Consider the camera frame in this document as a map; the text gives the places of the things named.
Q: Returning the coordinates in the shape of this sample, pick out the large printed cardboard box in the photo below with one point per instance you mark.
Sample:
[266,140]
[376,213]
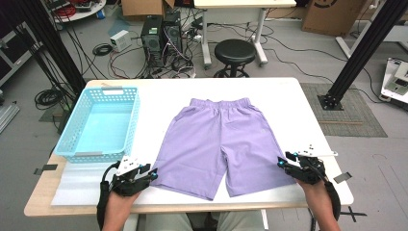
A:
[333,16]

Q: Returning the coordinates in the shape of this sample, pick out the black round stool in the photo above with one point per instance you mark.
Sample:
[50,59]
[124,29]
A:
[235,51]

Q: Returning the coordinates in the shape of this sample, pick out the round white table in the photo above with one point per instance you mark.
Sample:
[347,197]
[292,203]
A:
[83,14]

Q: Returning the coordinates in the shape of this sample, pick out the white machine panel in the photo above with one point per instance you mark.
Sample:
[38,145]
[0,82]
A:
[396,83]

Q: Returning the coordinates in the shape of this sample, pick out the grey floor mat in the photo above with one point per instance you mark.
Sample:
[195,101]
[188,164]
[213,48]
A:
[352,118]

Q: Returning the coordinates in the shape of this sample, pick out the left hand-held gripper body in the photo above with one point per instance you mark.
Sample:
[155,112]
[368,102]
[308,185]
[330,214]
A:
[128,186]

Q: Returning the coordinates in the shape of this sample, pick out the person's legs in grey trousers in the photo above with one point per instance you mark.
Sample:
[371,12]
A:
[166,223]

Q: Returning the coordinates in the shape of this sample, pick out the grey metal rail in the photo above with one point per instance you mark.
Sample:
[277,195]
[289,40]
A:
[8,117]

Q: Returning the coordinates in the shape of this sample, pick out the open computer tower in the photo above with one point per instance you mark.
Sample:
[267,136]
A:
[173,35]

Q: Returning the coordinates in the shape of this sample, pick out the person's right hand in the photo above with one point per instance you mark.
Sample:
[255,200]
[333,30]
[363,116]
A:
[316,195]

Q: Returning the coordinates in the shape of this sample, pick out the black tape cross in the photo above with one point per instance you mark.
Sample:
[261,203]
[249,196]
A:
[352,214]

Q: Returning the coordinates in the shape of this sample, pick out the black metal frame post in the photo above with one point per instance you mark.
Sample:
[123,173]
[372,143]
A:
[362,51]
[61,57]

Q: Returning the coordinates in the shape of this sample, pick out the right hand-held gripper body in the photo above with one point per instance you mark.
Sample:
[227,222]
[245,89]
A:
[309,173]

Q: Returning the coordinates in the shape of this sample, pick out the black chair seat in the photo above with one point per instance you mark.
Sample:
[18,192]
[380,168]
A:
[205,223]

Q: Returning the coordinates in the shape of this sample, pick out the white foam mat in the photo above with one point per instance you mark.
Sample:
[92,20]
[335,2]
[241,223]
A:
[80,189]

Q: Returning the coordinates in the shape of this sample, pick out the white desk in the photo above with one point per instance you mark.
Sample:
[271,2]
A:
[243,4]

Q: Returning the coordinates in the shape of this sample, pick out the light blue plastic basket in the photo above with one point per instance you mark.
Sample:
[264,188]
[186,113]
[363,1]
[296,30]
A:
[102,128]

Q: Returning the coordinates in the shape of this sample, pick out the purple shorts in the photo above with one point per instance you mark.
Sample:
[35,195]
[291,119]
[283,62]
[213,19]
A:
[218,144]

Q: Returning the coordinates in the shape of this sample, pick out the black computer tower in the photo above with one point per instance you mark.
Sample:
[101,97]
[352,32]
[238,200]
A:
[151,45]

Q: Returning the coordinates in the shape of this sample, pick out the black tape strip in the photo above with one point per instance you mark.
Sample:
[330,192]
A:
[48,167]
[344,177]

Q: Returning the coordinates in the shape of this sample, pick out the brown cardboard box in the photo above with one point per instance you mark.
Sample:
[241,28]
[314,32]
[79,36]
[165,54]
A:
[144,7]

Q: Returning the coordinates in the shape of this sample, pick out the small white box device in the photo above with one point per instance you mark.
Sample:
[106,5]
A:
[120,40]

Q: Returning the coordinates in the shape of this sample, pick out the grey metal rack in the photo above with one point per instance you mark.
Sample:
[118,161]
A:
[16,57]

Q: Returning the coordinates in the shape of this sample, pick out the person's left hand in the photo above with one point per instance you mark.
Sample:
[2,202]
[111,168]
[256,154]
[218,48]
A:
[118,208]

